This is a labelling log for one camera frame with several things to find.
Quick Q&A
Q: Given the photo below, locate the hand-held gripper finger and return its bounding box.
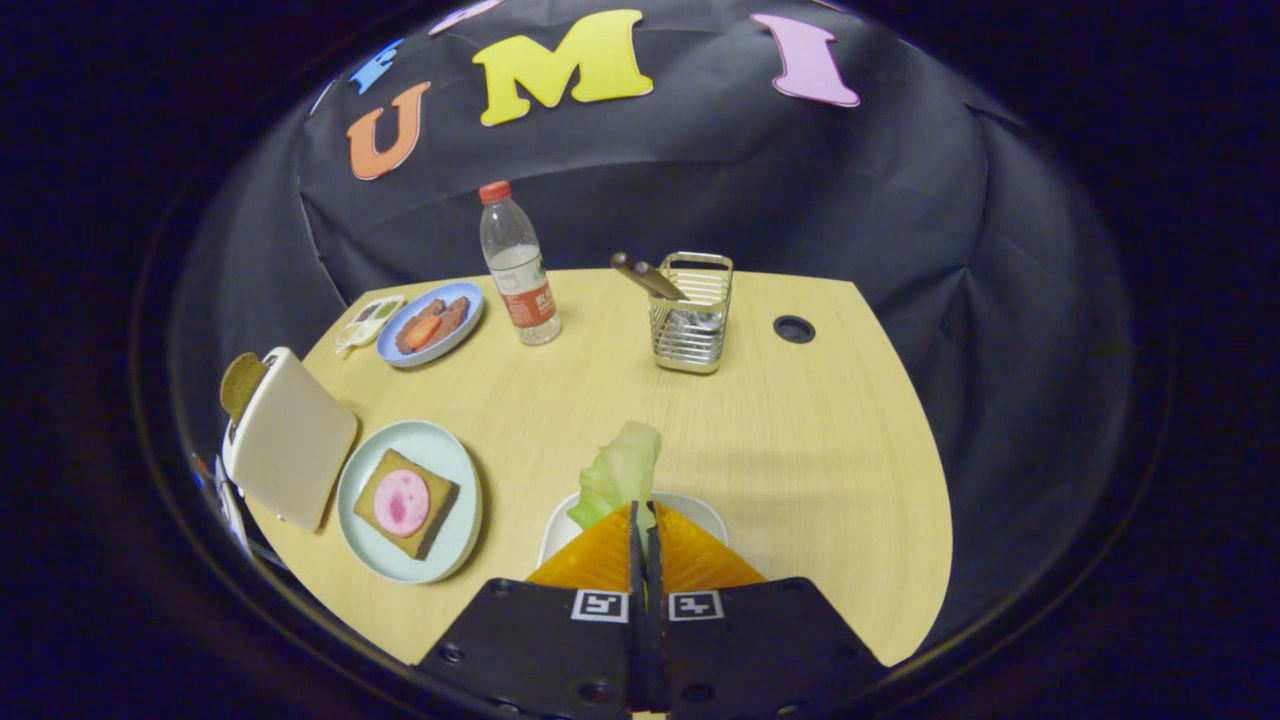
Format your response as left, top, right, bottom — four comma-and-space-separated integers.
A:
415, 502, 646, 720
645, 502, 889, 720

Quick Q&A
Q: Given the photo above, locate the green lettuce leaf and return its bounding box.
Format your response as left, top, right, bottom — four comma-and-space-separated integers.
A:
568, 421, 663, 551

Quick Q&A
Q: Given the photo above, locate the small white square plate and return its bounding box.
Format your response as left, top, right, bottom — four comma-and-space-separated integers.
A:
538, 491, 731, 571

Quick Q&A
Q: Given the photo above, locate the brown bread slice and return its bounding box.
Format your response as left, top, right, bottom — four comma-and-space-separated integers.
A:
353, 448, 462, 561

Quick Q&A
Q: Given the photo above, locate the light green round plate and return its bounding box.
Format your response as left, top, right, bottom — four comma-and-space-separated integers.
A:
336, 420, 484, 585

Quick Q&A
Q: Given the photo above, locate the pink ham slice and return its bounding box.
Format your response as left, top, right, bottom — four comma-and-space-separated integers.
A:
373, 469, 431, 537

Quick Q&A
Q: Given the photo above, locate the clear bottle with red cap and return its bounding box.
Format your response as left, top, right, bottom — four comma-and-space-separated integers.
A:
478, 181, 563, 347

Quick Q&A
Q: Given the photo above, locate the blue round plate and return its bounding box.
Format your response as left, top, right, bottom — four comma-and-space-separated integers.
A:
376, 281, 485, 369

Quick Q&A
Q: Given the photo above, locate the white toaster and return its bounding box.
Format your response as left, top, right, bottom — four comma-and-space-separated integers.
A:
222, 346, 359, 533

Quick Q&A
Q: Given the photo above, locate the white divided condiment tray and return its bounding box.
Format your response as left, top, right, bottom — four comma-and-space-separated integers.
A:
335, 295, 406, 358

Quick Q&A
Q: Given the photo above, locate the black backdrop cloth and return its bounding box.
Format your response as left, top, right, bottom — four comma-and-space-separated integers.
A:
170, 0, 1131, 651

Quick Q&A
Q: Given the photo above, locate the metal wire utensil holder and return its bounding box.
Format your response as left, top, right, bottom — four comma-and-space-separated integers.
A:
649, 252, 735, 376

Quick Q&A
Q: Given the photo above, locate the brown handled utensil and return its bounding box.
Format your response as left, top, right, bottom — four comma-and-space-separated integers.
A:
633, 261, 691, 303
611, 252, 669, 297

